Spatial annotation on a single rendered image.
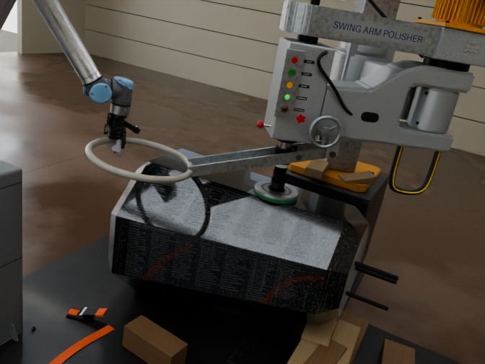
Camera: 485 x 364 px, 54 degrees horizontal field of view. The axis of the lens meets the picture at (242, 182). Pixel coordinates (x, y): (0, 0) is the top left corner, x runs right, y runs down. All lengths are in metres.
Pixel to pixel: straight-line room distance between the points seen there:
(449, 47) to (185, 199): 1.35
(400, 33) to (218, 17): 7.28
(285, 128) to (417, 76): 0.61
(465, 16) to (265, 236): 1.26
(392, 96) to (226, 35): 7.15
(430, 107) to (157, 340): 1.64
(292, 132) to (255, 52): 6.87
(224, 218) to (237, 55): 7.02
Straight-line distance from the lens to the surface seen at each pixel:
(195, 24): 9.50
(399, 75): 2.20
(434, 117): 2.33
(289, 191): 2.29
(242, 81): 9.05
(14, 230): 2.26
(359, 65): 2.74
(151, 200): 2.36
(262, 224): 2.18
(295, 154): 2.18
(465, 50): 2.29
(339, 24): 2.06
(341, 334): 2.49
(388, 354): 2.69
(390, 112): 2.22
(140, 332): 2.37
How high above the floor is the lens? 1.65
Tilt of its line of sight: 21 degrees down
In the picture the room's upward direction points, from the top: 10 degrees clockwise
